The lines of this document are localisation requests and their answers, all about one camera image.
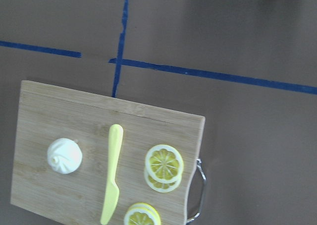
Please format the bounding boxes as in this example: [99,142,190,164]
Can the white steamed bun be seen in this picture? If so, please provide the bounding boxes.
[47,138,83,174]

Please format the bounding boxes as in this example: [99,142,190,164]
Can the yellow plastic knife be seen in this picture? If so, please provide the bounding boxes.
[100,124,123,225]

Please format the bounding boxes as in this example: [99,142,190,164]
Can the upper yellow lemon slice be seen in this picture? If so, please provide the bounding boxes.
[145,144,184,183]

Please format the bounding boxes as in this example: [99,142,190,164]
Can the yellow lemon slice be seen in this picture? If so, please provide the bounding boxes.
[145,144,184,183]
[123,203,161,225]
[144,170,182,193]

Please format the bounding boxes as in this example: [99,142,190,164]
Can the lower yellow lemon slice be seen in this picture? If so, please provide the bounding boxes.
[144,170,182,193]

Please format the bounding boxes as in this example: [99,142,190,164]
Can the wooden cutting board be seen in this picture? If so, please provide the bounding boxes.
[10,80,205,225]

